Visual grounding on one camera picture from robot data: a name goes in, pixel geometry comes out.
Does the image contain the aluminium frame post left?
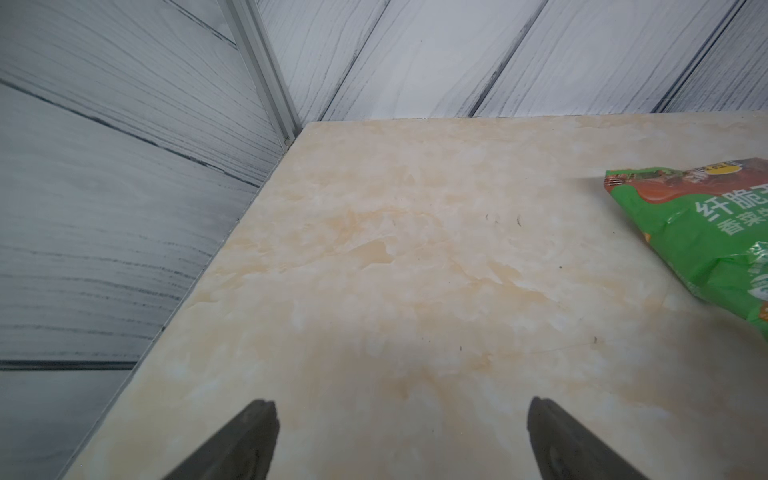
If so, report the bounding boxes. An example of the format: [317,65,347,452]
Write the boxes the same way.
[219,0,302,151]

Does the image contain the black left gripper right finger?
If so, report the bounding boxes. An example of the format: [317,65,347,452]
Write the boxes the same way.
[527,397,647,480]

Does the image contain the green corn chips bag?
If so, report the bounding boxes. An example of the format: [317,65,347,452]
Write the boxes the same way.
[604,158,767,334]

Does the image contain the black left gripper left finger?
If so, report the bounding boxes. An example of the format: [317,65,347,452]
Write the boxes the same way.
[164,400,280,480]

